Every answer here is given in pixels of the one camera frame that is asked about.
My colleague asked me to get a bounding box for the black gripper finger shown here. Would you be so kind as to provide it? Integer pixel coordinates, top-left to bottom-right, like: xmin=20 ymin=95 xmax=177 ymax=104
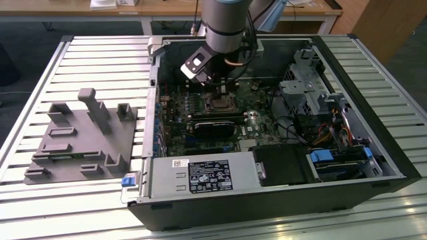
xmin=216 ymin=83 xmax=229 ymax=99

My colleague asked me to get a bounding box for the small square silver CPU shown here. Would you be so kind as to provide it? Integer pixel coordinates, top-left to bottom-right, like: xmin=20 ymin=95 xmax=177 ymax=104
xmin=212 ymin=97 xmax=232 ymax=109

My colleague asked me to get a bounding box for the black RAM slot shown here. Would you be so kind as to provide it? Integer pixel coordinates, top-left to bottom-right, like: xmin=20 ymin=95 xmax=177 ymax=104
xmin=188 ymin=83 xmax=240 ymax=93

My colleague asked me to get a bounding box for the black CPU socket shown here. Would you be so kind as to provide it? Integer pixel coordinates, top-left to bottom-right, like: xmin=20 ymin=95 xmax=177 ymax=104
xmin=202 ymin=91 xmax=240 ymax=113

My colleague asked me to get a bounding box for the black RAM stick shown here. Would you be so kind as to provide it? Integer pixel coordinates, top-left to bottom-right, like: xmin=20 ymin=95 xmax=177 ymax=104
xmin=190 ymin=116 xmax=245 ymax=124

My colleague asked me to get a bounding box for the black graphics card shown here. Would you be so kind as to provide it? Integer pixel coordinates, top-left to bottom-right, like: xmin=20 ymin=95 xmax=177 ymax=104
xmin=192 ymin=121 xmax=236 ymax=139

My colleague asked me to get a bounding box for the green motherboard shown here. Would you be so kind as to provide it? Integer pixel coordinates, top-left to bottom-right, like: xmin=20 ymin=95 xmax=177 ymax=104
xmin=156 ymin=77 xmax=288 ymax=157

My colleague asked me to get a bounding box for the silver metal drive cage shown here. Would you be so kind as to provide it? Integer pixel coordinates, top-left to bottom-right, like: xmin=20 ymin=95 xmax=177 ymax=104
xmin=277 ymin=48 xmax=345 ymax=116

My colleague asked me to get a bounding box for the long wooden desk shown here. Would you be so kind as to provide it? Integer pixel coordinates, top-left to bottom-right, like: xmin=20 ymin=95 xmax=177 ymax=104
xmin=0 ymin=0 xmax=344 ymax=36

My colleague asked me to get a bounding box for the black plastic air shroud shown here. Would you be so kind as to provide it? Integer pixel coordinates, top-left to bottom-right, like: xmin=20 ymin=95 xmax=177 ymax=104
xmin=249 ymin=144 xmax=314 ymax=187

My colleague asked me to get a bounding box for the silver power supply unit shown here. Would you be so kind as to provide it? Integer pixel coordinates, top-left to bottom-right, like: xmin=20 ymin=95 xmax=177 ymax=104
xmin=148 ymin=152 xmax=260 ymax=199

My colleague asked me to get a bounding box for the blue disk carrier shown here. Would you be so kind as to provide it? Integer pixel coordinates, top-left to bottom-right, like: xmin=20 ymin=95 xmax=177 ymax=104
xmin=308 ymin=148 xmax=334 ymax=165

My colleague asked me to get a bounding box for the white cardboard box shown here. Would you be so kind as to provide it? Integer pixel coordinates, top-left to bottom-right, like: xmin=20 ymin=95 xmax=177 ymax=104
xmin=88 ymin=0 xmax=118 ymax=11

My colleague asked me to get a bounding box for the grey plastic parts rack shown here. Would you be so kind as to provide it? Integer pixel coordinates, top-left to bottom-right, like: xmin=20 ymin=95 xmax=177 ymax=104
xmin=22 ymin=87 xmax=140 ymax=186

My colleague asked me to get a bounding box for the black disk drive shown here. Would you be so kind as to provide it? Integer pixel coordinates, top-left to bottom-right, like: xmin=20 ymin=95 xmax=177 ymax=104
xmin=312 ymin=159 xmax=366 ymax=182

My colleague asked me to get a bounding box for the black open PC case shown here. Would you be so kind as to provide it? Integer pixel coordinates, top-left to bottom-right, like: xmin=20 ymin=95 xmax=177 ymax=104
xmin=125 ymin=33 xmax=421 ymax=232

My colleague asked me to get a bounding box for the wooden cabinet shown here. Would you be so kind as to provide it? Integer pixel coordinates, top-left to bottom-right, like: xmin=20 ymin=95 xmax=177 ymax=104
xmin=329 ymin=0 xmax=427 ymax=66

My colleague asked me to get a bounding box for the green RAM stick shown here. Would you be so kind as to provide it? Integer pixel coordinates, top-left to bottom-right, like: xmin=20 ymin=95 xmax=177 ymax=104
xmin=49 ymin=154 xmax=85 ymax=160

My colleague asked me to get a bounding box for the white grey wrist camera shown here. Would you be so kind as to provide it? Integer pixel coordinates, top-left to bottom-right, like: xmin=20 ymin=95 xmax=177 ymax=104
xmin=178 ymin=46 xmax=214 ymax=86

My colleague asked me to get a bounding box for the grey case latch handle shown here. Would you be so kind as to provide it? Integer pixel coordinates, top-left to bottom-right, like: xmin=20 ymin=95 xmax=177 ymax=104
xmin=145 ymin=36 xmax=168 ymax=57

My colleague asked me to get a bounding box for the coloured wire bundle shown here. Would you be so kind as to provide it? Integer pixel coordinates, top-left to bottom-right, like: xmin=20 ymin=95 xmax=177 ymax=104
xmin=310 ymin=122 xmax=354 ymax=147

